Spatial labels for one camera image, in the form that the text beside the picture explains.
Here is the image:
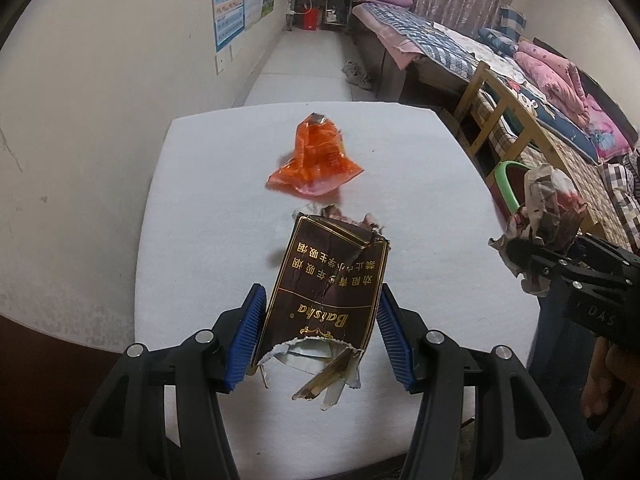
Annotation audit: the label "brown grey wrapper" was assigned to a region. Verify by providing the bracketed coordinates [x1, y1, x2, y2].
[488, 164, 587, 297]

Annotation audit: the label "green rimmed red trash bin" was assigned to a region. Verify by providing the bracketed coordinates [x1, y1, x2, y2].
[489, 160, 529, 219]

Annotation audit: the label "navy cartoon blanket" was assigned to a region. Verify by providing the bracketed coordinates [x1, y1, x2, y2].
[498, 75, 599, 165]

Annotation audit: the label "pink floral folded quilt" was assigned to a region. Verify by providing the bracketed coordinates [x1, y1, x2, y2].
[513, 41, 590, 130]

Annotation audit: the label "blue plaid pillow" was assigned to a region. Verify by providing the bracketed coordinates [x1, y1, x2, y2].
[498, 6, 526, 42]

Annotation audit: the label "bed with blue plaid quilt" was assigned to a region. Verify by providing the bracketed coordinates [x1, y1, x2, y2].
[352, 2, 525, 89]

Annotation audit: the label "orange plastic wrapper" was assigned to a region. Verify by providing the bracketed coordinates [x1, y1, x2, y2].
[266, 113, 363, 196]

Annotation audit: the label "grey shoes on floor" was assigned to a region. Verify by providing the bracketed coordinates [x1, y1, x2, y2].
[342, 61, 372, 91]

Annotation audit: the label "red bucket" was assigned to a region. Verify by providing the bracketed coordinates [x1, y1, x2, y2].
[302, 8, 319, 30]

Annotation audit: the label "blue wall poster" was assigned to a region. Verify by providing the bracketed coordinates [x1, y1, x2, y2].
[212, 0, 245, 52]

